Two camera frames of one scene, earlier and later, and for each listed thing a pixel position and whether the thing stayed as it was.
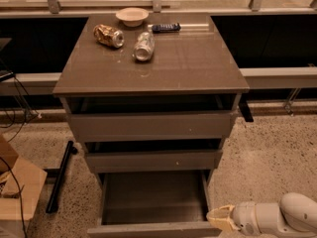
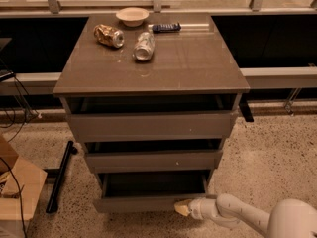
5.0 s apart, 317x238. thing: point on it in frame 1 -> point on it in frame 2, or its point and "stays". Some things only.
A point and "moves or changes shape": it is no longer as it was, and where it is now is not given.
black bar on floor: [59, 178] stays
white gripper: [244, 216] -> [197, 208]
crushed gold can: [109, 36] stays
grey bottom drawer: [154, 203] moves or changes shape
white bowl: [133, 17] stays
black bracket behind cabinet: [244, 108] stays
